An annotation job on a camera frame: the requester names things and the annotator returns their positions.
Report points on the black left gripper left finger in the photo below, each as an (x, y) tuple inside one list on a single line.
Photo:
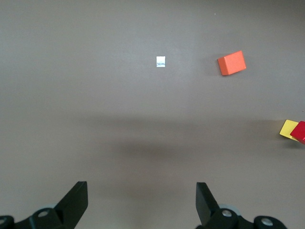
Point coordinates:
[(69, 210)]

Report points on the orange wooden block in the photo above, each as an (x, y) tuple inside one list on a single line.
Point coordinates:
[(232, 63)]

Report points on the yellow wooden block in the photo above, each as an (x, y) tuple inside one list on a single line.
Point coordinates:
[(287, 130)]

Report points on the red wooden block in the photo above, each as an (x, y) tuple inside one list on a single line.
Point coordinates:
[(300, 132)]

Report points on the small square tape patch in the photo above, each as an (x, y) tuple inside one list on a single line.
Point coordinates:
[(160, 62)]

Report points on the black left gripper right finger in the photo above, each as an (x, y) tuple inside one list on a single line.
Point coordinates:
[(209, 212)]

